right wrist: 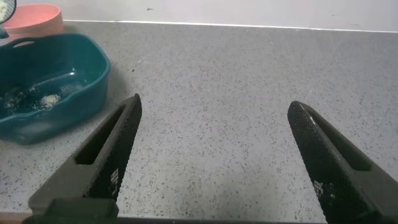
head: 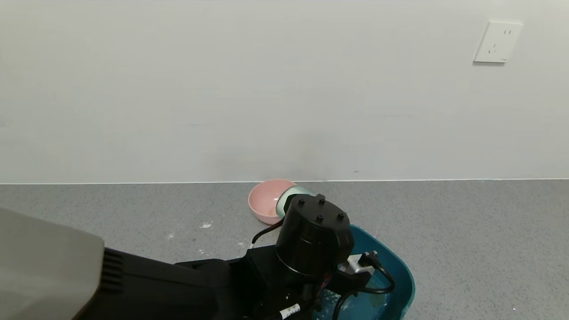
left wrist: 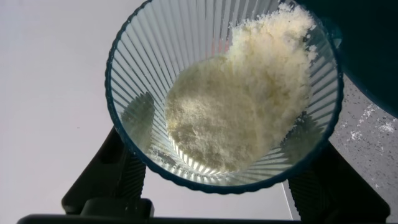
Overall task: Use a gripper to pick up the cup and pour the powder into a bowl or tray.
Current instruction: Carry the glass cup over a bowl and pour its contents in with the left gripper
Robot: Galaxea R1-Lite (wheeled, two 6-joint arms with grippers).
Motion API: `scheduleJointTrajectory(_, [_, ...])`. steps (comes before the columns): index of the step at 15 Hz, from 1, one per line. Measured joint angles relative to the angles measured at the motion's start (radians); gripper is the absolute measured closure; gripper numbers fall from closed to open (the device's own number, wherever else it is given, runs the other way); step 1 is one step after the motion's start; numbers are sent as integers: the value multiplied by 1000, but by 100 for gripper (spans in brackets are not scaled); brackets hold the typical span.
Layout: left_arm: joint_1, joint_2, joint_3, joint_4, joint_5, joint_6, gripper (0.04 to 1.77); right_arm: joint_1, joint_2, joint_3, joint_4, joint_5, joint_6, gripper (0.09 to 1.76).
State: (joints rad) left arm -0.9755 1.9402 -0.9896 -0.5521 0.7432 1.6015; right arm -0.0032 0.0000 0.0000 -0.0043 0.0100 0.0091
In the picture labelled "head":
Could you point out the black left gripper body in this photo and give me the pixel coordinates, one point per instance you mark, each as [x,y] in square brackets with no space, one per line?
[349,284]

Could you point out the teal plastic basin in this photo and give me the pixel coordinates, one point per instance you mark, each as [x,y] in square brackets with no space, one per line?
[400,275]

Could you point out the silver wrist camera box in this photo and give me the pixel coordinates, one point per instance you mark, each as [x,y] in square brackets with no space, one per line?
[353,264]

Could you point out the clear ribbed glass mug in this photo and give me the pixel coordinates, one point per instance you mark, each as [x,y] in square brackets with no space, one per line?
[289,198]

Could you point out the pink bowl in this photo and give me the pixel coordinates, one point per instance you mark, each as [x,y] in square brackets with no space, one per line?
[264,202]

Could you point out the small spilled powder spot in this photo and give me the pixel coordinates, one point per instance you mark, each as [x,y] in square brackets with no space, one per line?
[206,226]

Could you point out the white wall socket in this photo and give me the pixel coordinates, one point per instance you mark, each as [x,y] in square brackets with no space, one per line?
[498,42]

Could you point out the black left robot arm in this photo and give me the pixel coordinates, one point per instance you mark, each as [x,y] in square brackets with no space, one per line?
[311,240]

